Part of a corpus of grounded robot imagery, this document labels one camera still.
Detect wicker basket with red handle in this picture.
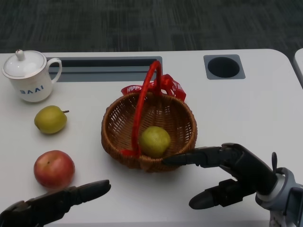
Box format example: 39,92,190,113
101,60,198,173

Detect green pear with stem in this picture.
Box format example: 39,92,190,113
34,105,70,135

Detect black cable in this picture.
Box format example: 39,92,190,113
271,152,278,175

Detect white ceramic mug lid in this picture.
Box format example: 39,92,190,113
1,49,47,79

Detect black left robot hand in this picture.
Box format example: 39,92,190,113
0,179,111,227

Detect grey table cable tray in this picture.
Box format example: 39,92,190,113
45,56,163,83

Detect red printed ribbon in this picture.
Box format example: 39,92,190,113
121,73,187,102

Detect red apple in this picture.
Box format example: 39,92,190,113
33,150,76,189

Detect grey square cable grommet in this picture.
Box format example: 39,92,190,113
203,54,246,80

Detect white ceramic mug blue letters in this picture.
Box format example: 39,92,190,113
2,58,62,104

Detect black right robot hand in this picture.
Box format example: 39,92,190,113
163,142,277,210

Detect adjacent white table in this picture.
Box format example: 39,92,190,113
293,48,303,90

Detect green pear without stem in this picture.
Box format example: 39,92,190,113
138,126,171,157

